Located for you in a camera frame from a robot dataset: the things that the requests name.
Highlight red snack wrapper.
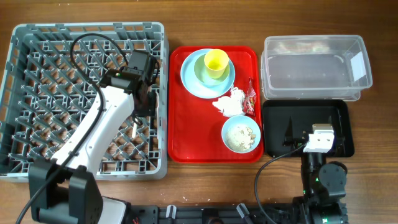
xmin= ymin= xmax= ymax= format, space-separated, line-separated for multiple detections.
xmin=243 ymin=79 xmax=256 ymax=116

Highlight red plastic serving tray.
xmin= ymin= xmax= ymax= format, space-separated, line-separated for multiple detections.
xmin=167 ymin=46 xmax=264 ymax=164

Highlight black plastic tray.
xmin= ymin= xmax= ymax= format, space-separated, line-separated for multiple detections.
xmin=262 ymin=100 xmax=355 ymax=157

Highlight rice and food scraps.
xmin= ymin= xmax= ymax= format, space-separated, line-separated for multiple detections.
xmin=226 ymin=124 xmax=256 ymax=152

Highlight grey plastic dishwasher rack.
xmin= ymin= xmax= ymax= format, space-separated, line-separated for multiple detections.
xmin=1 ymin=22 xmax=169 ymax=182

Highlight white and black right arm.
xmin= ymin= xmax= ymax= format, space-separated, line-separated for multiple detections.
xmin=284 ymin=118 xmax=349 ymax=224

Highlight light blue plate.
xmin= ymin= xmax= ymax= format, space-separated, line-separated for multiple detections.
xmin=180 ymin=49 xmax=235 ymax=99

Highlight mint green bowl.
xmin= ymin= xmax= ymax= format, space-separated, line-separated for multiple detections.
xmin=194 ymin=54 xmax=229 ymax=88

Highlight clear plastic waste bin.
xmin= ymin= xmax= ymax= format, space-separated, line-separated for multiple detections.
xmin=261 ymin=35 xmax=373 ymax=101

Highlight light blue rice bowl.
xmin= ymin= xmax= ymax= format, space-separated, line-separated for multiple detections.
xmin=221 ymin=115 xmax=261 ymax=154

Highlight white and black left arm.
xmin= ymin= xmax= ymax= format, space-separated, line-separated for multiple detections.
xmin=25 ymin=50 xmax=160 ymax=223

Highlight white label sticker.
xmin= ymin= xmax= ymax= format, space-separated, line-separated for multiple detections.
xmin=350 ymin=52 xmax=366 ymax=82

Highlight white tissue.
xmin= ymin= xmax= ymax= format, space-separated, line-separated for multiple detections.
xmin=212 ymin=87 xmax=246 ymax=118

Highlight yellow plastic cup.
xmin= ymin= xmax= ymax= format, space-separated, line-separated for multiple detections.
xmin=204 ymin=49 xmax=229 ymax=79

